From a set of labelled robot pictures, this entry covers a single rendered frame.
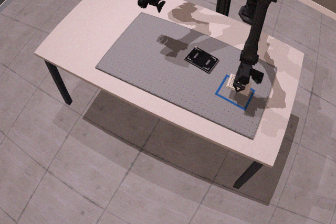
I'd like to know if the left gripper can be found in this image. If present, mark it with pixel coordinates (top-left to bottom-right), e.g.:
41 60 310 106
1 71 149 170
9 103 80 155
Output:
233 67 245 92

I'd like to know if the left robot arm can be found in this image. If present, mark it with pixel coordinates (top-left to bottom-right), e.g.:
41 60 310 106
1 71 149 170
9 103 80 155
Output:
238 0 277 84

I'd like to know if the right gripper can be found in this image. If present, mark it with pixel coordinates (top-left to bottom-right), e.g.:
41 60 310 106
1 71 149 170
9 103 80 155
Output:
149 0 166 13

